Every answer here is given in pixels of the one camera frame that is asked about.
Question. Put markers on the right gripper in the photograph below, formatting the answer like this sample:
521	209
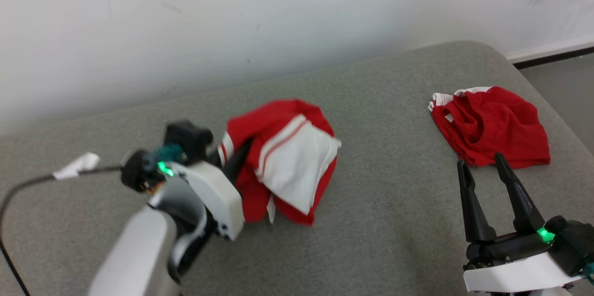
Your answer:
515	273

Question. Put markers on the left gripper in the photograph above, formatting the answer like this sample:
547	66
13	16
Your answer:
218	198

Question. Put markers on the red white basketball jersey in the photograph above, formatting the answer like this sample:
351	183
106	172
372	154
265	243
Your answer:
292	161

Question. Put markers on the red white-trimmed shorts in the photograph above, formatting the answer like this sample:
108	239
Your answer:
496	124

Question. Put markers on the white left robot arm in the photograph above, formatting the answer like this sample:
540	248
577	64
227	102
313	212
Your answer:
134	259

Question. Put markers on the grey fabric sofa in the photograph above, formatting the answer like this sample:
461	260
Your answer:
371	194

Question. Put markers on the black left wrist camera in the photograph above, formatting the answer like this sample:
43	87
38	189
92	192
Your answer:
188	138

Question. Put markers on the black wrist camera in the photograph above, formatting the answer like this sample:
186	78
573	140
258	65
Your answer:
575	245
188	138

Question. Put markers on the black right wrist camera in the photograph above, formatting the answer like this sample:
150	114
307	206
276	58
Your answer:
575	245

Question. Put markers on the white wall baseboard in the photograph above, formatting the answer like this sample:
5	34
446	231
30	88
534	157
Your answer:
552	52

